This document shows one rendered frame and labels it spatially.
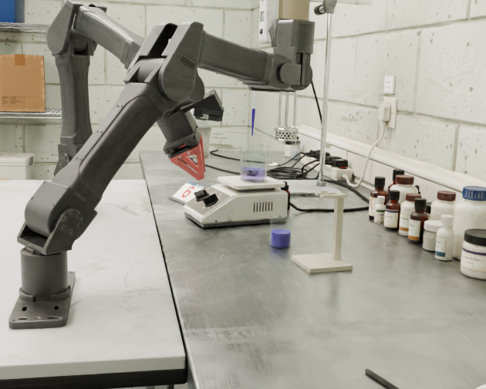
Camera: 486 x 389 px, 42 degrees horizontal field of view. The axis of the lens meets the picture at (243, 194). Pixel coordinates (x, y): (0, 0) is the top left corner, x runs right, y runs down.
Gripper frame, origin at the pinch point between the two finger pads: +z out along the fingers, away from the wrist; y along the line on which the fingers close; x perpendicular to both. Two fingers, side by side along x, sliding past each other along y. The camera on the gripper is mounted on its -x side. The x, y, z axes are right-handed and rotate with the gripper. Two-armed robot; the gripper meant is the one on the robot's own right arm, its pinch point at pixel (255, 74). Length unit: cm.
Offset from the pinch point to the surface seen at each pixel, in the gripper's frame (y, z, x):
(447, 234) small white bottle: -21, -40, 27
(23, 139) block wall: 26, 251, 38
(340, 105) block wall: -63, 65, 7
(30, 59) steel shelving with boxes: 26, 213, -6
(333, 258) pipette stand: -0.7, -35.0, 31.3
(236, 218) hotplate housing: 5.0, -5.2, 30.2
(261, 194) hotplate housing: -0.8, -4.8, 25.2
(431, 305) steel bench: -4, -57, 32
